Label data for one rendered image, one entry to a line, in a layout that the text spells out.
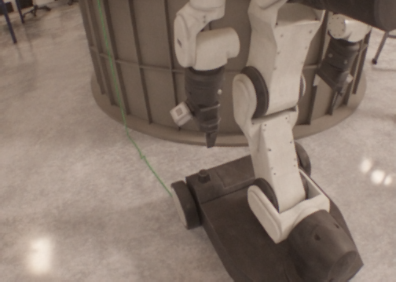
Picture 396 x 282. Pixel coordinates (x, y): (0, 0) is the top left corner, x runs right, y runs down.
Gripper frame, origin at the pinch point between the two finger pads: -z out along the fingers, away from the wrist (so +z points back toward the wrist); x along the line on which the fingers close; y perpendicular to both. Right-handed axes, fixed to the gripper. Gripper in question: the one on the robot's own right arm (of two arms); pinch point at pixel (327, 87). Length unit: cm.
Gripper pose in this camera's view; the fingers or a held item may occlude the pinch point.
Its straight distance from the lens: 97.0
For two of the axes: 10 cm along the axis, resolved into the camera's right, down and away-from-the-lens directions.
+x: -3.9, -7.0, 6.0
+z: 0.2, -6.6, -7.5
